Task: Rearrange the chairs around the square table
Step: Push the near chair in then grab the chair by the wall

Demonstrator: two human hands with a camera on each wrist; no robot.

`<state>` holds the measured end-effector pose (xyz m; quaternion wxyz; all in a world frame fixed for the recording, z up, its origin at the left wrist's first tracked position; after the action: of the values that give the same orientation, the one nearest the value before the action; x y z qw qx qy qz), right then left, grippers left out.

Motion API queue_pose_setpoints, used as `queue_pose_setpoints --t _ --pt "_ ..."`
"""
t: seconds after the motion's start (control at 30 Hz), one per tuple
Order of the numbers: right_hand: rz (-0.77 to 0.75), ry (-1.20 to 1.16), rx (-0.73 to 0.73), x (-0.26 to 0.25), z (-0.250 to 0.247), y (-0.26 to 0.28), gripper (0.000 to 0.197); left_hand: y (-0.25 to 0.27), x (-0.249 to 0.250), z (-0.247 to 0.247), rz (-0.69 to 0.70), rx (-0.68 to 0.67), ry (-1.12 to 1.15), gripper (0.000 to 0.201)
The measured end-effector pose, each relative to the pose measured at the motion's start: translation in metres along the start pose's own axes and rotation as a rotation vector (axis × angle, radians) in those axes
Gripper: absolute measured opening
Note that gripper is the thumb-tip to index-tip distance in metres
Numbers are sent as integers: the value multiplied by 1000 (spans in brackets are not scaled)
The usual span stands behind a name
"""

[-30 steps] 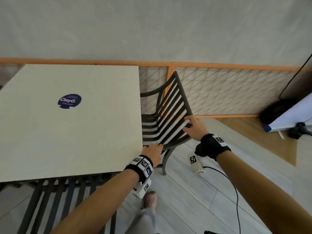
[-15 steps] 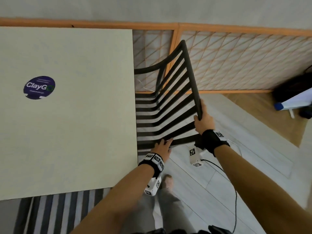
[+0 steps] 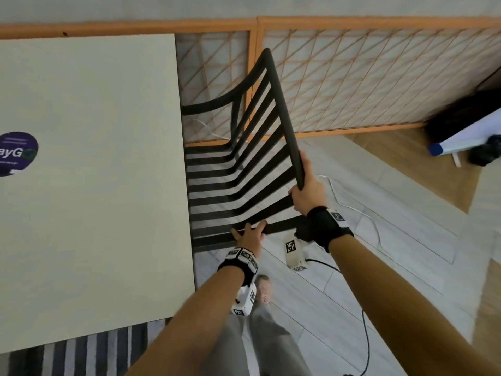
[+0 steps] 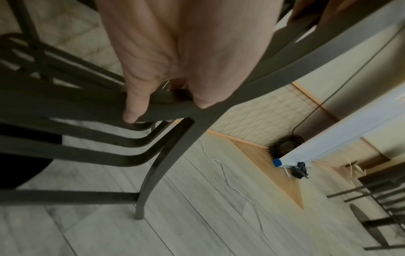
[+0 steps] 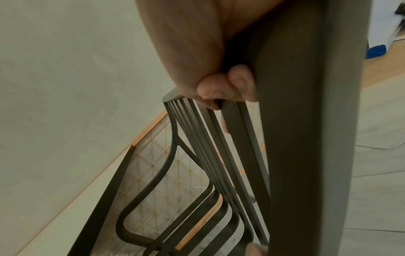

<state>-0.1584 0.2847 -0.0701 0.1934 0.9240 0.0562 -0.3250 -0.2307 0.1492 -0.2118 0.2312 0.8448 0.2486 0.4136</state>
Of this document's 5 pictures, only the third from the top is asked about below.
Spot person's right hand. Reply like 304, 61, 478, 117
288, 150, 329, 217

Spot person's left hand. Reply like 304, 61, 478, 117
231, 219, 269, 258

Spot dark slatted chair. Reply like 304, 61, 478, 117
181, 48, 310, 254
0, 319, 167, 376

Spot person's right forearm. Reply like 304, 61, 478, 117
328, 235, 501, 376

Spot person's left forearm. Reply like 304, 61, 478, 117
125, 266, 245, 376

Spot person's right shoe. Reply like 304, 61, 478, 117
256, 274, 273, 306

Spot person's grey trousers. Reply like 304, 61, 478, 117
203, 301, 314, 376

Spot black left wristband with markers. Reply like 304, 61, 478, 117
217, 248, 259, 287

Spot black wristband with markers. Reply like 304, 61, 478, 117
217, 248, 259, 287
295, 206, 355, 253

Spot black right wristband with markers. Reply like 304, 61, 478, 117
295, 206, 355, 253

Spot white square table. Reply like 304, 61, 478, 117
0, 33, 196, 355

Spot small black device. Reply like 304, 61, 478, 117
468, 135, 501, 167

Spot purple round sticker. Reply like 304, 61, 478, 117
0, 132, 40, 178

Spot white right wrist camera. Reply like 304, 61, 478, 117
284, 232, 310, 272

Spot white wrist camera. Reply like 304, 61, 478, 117
284, 232, 310, 272
231, 284, 258, 317

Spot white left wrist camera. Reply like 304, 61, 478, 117
231, 284, 258, 317

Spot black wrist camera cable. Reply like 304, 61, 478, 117
307, 258, 371, 376

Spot black hanging wall cable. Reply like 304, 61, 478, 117
475, 65, 501, 91

